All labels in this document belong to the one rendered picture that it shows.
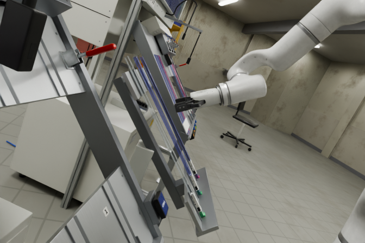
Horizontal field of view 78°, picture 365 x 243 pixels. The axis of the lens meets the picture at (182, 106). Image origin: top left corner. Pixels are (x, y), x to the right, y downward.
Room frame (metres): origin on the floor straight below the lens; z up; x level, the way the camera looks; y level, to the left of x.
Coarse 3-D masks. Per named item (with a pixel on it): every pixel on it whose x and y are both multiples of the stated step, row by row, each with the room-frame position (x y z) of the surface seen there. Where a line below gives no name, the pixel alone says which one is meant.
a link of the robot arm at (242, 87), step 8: (232, 80) 0.82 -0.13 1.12; (240, 80) 0.81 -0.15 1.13; (248, 80) 0.81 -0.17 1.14; (256, 80) 0.80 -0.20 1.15; (264, 80) 0.80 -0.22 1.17; (232, 88) 0.79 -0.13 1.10; (240, 88) 0.79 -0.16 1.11; (248, 88) 0.79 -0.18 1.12; (256, 88) 0.79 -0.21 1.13; (264, 88) 0.80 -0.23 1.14; (232, 96) 0.79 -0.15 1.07; (240, 96) 0.79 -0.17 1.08; (248, 96) 0.80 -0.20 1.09; (256, 96) 0.81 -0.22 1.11; (264, 96) 0.82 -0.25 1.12
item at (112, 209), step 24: (120, 168) 0.46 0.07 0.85; (96, 192) 0.35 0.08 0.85; (120, 192) 0.42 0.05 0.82; (72, 216) 0.29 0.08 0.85; (96, 216) 0.33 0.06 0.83; (120, 216) 0.38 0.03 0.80; (48, 240) 0.24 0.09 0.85; (72, 240) 0.26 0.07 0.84; (96, 240) 0.30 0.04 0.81; (120, 240) 0.35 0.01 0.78; (144, 240) 0.42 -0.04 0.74
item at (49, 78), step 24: (0, 0) 0.36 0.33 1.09; (0, 24) 0.33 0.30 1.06; (48, 24) 0.45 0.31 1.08; (48, 48) 0.42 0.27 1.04; (0, 72) 0.29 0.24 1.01; (24, 72) 0.33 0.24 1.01; (48, 72) 0.38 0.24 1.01; (72, 72) 0.45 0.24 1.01; (0, 96) 0.27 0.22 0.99; (24, 96) 0.31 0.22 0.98; (48, 96) 0.36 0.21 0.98
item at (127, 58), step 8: (128, 56) 0.58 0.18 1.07; (128, 64) 0.57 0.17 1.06; (136, 72) 0.59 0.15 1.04; (136, 80) 0.58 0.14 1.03; (144, 96) 0.58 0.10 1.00; (152, 112) 0.58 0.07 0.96; (160, 128) 0.59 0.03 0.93; (168, 144) 0.59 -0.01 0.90; (176, 160) 0.59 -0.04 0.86; (184, 176) 0.60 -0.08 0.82; (192, 192) 0.60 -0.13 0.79; (200, 216) 0.60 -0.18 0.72
